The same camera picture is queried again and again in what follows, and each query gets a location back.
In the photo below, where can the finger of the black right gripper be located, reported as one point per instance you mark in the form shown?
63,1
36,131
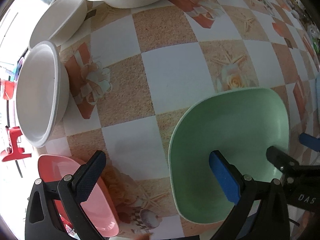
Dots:
281,160

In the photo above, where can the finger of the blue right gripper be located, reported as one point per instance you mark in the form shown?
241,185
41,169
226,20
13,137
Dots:
310,141

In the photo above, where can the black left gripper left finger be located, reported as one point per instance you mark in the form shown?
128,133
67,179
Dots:
42,218

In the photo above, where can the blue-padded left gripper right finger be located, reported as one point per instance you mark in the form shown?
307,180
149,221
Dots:
272,218

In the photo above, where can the green plastic bowl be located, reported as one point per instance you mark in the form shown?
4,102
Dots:
242,124

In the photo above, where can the pink plastic bowl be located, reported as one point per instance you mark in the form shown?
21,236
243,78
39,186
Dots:
95,201

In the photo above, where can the red plastic stool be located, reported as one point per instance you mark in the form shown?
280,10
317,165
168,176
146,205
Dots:
13,152

